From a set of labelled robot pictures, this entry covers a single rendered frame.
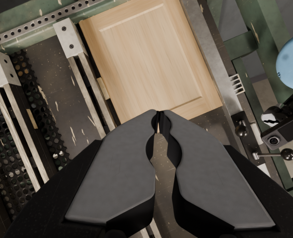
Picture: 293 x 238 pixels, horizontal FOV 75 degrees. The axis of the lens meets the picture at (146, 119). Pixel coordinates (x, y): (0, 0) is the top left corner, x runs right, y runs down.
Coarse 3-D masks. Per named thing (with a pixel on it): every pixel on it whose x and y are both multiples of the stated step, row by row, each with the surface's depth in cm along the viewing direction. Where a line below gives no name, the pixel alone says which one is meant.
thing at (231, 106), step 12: (180, 0) 69; (192, 0) 68; (192, 12) 68; (192, 24) 68; (204, 24) 68; (204, 36) 68; (204, 48) 68; (216, 48) 68; (204, 60) 70; (216, 60) 68; (216, 72) 68; (216, 84) 68; (228, 84) 68; (228, 96) 68; (228, 108) 68; (240, 108) 68; (228, 120) 71; (240, 144) 70; (264, 168) 68
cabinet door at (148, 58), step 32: (160, 0) 70; (96, 32) 70; (128, 32) 70; (160, 32) 70; (192, 32) 70; (96, 64) 70; (128, 64) 70; (160, 64) 70; (192, 64) 70; (128, 96) 70; (160, 96) 70; (192, 96) 70
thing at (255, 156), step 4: (288, 148) 58; (256, 152) 66; (284, 152) 58; (288, 152) 57; (292, 152) 57; (252, 156) 67; (256, 156) 66; (284, 156) 57; (288, 156) 57; (292, 156) 56; (288, 160) 57
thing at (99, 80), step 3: (99, 78) 69; (99, 81) 69; (102, 81) 69; (99, 84) 69; (102, 84) 69; (102, 87) 69; (105, 87) 69; (102, 90) 69; (105, 90) 69; (105, 93) 69; (108, 93) 70; (105, 96) 69; (108, 96) 69; (105, 99) 70
